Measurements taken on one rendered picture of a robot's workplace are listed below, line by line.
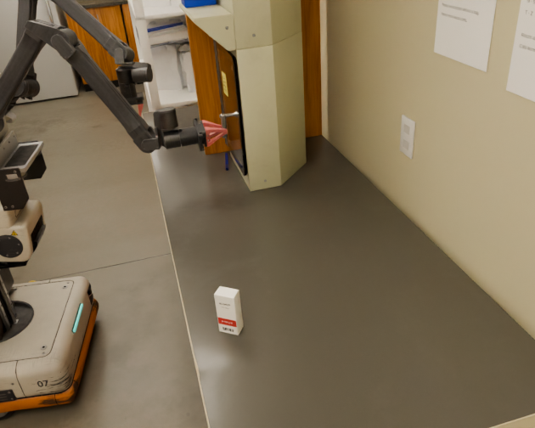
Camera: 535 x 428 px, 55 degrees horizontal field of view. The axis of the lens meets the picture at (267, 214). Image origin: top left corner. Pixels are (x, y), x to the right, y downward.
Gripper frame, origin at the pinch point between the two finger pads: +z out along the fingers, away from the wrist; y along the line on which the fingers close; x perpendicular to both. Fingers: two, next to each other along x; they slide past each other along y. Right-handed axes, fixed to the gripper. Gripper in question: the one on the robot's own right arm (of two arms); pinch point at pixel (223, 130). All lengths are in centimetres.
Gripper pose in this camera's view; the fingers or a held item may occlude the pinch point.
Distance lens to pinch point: 172.0
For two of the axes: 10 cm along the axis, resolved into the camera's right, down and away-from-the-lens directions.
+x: 0.1, 7.2, 7.0
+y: -2.8, -6.7, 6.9
